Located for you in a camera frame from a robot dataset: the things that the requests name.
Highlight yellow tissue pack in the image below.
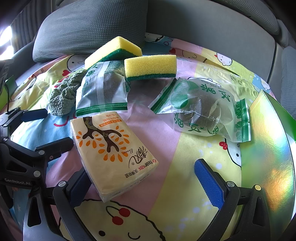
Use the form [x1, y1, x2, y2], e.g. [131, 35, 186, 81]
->
[70, 111, 159, 202]

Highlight grey sofa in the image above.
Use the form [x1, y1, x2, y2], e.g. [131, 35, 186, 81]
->
[1, 1, 295, 106]

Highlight green white cardboard box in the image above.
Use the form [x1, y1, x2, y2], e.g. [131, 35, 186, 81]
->
[240, 91, 295, 240]

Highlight colourful cartoon bedsheet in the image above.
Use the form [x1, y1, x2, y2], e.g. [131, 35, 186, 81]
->
[1, 38, 275, 240]

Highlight yellow green sponge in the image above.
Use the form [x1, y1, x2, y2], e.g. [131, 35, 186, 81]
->
[124, 55, 177, 81]
[84, 36, 142, 69]

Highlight clear green tea bag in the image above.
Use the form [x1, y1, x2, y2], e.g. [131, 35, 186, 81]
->
[149, 78, 251, 143]
[76, 60, 130, 116]

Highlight green cloth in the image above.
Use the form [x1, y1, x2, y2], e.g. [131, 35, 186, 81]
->
[49, 68, 87, 116]

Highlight grey textured pillow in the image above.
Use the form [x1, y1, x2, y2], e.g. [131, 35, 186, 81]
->
[33, 1, 148, 62]

